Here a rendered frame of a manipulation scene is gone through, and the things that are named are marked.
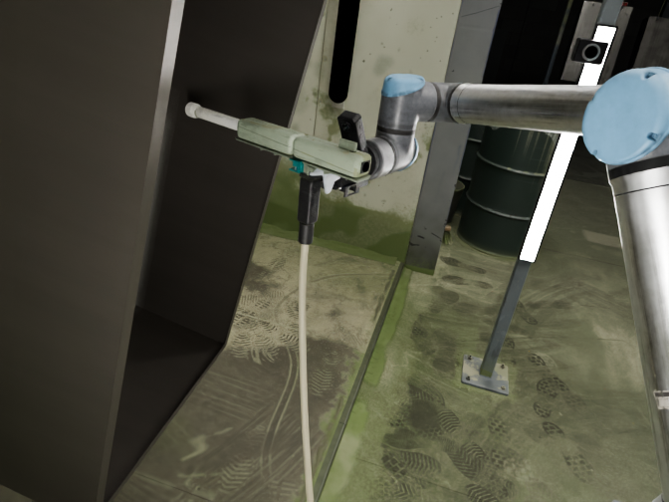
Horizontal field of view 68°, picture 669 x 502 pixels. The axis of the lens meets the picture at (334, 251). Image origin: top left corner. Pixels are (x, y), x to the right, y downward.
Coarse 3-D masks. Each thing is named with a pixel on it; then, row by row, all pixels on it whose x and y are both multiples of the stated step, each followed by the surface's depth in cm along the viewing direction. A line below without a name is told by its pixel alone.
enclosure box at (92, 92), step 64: (0, 0) 54; (64, 0) 52; (128, 0) 51; (192, 0) 108; (256, 0) 105; (320, 0) 102; (0, 64) 57; (64, 64) 55; (128, 64) 54; (192, 64) 114; (256, 64) 110; (0, 128) 61; (64, 128) 59; (128, 128) 57; (192, 128) 121; (0, 192) 65; (64, 192) 63; (128, 192) 61; (192, 192) 128; (256, 192) 124; (0, 256) 70; (64, 256) 68; (128, 256) 65; (192, 256) 137; (0, 320) 76; (64, 320) 73; (128, 320) 72; (192, 320) 147; (0, 384) 83; (64, 384) 79; (128, 384) 125; (192, 384) 132; (0, 448) 91; (64, 448) 87; (128, 448) 111
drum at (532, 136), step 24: (504, 144) 304; (528, 144) 296; (552, 144) 294; (480, 168) 324; (504, 168) 307; (528, 168) 302; (480, 192) 325; (504, 192) 312; (528, 192) 308; (480, 216) 328; (504, 216) 317; (528, 216) 316; (480, 240) 332; (504, 240) 324
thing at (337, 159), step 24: (216, 120) 106; (240, 120) 100; (264, 144) 98; (288, 144) 94; (312, 144) 90; (336, 144) 90; (312, 168) 92; (336, 168) 88; (360, 168) 86; (312, 192) 95; (312, 216) 98; (312, 240) 101
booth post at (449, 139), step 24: (480, 0) 231; (480, 24) 235; (456, 48) 242; (480, 48) 239; (456, 72) 247; (480, 72) 244; (432, 144) 265; (456, 144) 261; (432, 168) 270; (456, 168) 267; (432, 192) 276; (432, 216) 281; (432, 240) 287; (408, 264) 298; (432, 264) 294
